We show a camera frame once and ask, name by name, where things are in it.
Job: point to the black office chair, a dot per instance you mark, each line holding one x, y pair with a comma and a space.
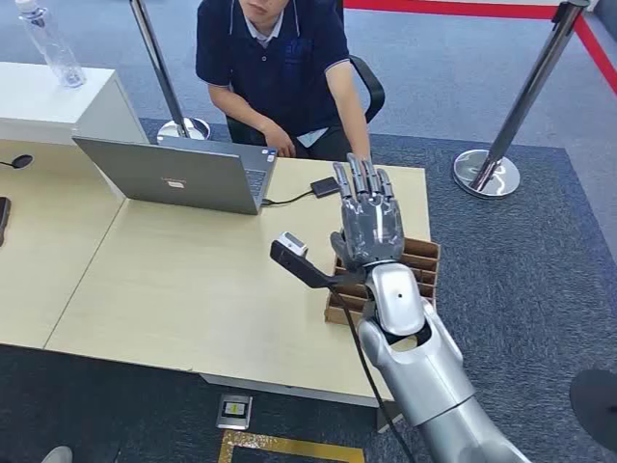
373, 89

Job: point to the black camera bracket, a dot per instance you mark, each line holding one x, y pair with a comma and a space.
308, 271

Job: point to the person's right hand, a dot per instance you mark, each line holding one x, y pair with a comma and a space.
279, 137

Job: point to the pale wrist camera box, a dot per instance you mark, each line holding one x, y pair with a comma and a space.
293, 243

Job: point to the metal floor socket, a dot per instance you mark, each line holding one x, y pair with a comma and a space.
234, 411

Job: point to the black desk device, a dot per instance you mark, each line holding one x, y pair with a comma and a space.
4, 220

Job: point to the black external drive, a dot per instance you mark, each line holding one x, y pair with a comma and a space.
325, 187

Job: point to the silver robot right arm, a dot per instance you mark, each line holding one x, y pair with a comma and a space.
424, 377

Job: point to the chrome stanchion post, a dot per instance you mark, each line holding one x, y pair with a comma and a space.
161, 70
520, 108

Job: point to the black round base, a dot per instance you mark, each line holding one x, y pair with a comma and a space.
595, 406

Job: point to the red barrier belt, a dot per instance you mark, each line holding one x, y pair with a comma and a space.
453, 8
597, 54

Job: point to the person's right forearm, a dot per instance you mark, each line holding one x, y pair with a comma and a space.
236, 108

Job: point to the yellow floor tape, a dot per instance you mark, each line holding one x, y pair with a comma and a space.
289, 446

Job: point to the person's left hand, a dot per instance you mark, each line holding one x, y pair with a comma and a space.
360, 149

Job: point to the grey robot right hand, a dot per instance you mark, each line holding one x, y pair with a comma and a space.
373, 223

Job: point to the clear plastic water bottle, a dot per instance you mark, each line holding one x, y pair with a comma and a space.
53, 48

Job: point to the grey shoe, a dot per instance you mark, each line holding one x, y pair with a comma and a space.
57, 455

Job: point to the grey laptop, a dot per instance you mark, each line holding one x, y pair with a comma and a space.
168, 172

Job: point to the brown cardboard card holder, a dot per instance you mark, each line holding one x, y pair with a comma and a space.
424, 255

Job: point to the person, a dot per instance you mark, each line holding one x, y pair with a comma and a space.
289, 64

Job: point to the white cabinet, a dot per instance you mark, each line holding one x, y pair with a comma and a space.
38, 102

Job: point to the person's left forearm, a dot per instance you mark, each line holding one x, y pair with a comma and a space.
354, 118

